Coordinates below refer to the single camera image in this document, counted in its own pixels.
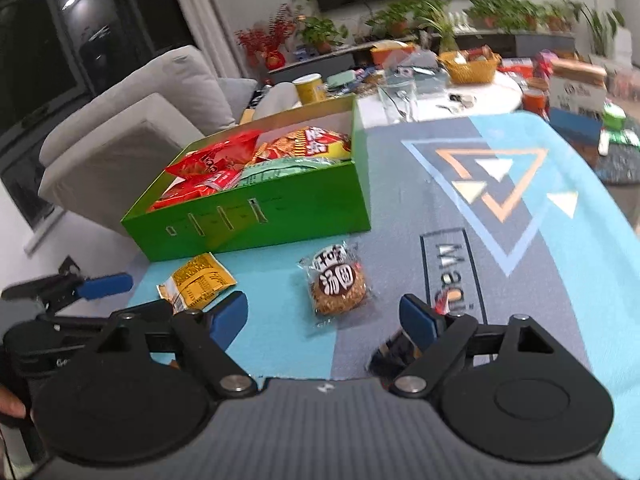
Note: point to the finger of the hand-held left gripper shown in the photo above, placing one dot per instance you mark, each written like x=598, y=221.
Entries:
x=105, y=285
x=75, y=321

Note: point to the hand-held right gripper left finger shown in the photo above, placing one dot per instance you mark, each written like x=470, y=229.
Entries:
x=229, y=320

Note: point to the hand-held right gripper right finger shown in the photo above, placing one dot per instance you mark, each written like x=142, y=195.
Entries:
x=415, y=321

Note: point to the dark snack packet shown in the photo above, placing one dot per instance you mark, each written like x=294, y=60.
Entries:
x=387, y=355

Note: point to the yellow snack packet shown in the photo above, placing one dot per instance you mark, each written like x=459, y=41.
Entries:
x=197, y=282

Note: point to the round sesame cake packet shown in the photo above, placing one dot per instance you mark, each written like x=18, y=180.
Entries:
x=337, y=285

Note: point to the red snack packet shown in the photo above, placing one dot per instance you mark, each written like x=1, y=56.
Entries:
x=190, y=195
x=215, y=157

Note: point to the green cardboard box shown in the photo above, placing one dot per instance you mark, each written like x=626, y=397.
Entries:
x=300, y=210

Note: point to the green snack packet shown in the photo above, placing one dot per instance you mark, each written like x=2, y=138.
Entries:
x=285, y=170

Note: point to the orange yellow chips packet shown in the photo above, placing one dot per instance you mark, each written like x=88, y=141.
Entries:
x=310, y=142

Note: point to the person's left hand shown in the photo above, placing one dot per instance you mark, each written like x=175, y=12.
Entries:
x=12, y=406

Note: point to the light grey sofa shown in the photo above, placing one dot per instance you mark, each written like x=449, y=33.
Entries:
x=125, y=150

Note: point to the blue printed mat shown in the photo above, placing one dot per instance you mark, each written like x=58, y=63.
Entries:
x=400, y=170

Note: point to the scissors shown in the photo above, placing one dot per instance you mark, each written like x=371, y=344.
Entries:
x=450, y=106

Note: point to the clear drinking glass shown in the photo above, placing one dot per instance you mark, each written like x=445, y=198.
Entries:
x=398, y=102

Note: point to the grey pillow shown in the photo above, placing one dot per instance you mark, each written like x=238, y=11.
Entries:
x=237, y=97

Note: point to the light grey rounded cushion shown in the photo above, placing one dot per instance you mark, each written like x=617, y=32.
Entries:
x=277, y=100

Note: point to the dark framed window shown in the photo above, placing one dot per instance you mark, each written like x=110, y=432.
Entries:
x=60, y=50

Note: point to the yellow can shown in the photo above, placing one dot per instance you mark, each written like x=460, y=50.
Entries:
x=310, y=90

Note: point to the teal tray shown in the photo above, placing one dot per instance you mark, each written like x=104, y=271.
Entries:
x=430, y=77

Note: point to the orange mug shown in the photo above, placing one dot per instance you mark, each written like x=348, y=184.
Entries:
x=532, y=101

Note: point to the mint green case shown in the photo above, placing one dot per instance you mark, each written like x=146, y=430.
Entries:
x=342, y=80

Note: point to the yellow wicker basket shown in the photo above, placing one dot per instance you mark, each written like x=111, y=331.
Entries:
x=470, y=72

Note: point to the orange storage box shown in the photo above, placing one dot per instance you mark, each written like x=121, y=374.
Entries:
x=390, y=55

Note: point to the blue white cardboard box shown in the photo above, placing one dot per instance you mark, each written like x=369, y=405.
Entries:
x=575, y=105

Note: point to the grey television cabinet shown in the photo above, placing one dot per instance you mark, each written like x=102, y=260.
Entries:
x=320, y=62

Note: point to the red white box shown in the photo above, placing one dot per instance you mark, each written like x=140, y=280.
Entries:
x=517, y=66

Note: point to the red berry decoration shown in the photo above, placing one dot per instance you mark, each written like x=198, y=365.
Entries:
x=267, y=37

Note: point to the green plastic container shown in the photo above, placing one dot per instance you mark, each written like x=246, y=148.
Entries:
x=615, y=117

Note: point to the white curtain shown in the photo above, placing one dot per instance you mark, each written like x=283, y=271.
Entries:
x=215, y=15

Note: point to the plant in glass vase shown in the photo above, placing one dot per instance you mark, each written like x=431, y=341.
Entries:
x=442, y=27

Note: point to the row of potted green plants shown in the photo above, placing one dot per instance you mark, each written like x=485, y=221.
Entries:
x=400, y=15

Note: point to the tall leafy potted plant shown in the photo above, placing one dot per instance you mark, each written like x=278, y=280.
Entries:
x=602, y=20

